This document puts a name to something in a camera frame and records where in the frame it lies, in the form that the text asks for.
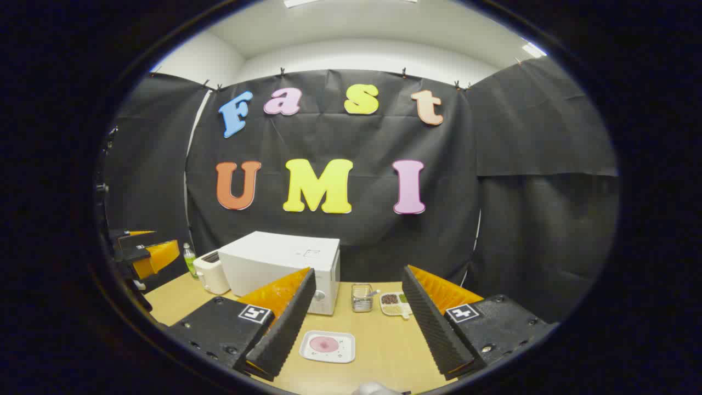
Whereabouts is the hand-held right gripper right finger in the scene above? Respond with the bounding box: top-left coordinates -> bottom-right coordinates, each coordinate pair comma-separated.
402,265 -> 560,380

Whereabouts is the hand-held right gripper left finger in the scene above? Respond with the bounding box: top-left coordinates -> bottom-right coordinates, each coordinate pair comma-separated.
165,267 -> 317,382

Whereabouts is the white plate of pink food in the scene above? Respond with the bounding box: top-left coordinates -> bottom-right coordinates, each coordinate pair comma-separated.
299,330 -> 356,364

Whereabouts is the white microwave oven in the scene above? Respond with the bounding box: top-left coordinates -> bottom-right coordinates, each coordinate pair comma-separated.
218,231 -> 341,316

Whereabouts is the green label drink bottle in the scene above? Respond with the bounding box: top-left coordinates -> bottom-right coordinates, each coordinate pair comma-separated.
183,242 -> 198,279

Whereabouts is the divided white tray of beans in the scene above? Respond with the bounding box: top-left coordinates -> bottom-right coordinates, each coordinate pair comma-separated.
380,292 -> 413,320

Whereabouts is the metal mesh container with spoon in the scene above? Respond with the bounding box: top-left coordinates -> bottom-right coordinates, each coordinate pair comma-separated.
351,283 -> 380,313

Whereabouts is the black backdrop cloth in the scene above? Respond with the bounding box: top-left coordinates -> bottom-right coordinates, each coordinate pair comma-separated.
104,55 -> 620,324

